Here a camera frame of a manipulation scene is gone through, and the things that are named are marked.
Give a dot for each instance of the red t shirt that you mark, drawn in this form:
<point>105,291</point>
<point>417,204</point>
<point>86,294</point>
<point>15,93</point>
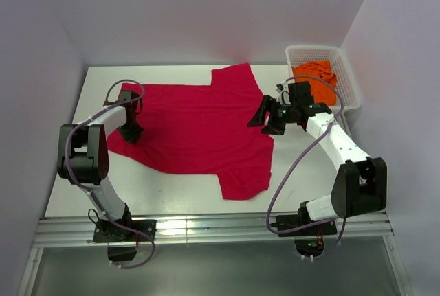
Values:
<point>202,129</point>

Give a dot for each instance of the aluminium table edge rail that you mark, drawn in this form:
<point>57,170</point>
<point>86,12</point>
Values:
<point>79,231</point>

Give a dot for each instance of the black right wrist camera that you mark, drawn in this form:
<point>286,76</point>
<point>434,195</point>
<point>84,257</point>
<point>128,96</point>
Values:
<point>297,93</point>

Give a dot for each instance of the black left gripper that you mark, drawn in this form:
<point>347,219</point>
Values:
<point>133,137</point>

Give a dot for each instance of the orange t shirt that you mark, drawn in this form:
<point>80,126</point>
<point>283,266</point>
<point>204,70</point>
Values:
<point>319,69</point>

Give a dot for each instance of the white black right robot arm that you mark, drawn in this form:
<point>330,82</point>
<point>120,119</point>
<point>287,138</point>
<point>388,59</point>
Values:
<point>360,186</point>

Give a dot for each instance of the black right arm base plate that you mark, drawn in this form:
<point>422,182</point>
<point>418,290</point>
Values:
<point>292,221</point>

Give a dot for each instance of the white perforated plastic basket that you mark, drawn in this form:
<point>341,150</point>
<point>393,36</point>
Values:
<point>346,91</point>

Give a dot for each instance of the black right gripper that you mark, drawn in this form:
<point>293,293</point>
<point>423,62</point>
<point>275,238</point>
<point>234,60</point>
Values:
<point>258,119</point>

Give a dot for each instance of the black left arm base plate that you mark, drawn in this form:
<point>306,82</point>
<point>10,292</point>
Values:
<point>106,232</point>

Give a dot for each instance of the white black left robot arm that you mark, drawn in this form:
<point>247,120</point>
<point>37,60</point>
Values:
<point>83,159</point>

